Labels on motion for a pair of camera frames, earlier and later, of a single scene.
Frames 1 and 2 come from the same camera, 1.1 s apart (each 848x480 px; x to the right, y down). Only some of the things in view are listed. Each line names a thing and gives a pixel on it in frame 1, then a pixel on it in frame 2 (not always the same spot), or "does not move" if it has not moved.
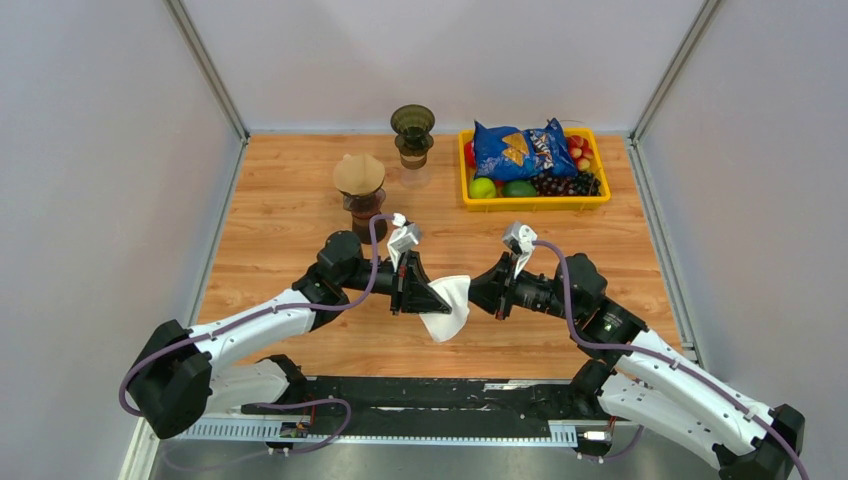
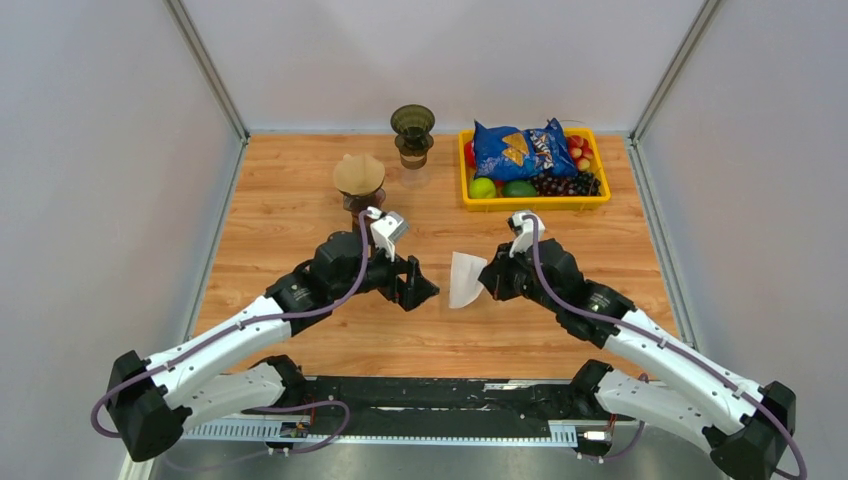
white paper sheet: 455,291 -> 465,285
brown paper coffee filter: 359,174 does not move
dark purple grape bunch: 579,184 does not move
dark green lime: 519,188 does not move
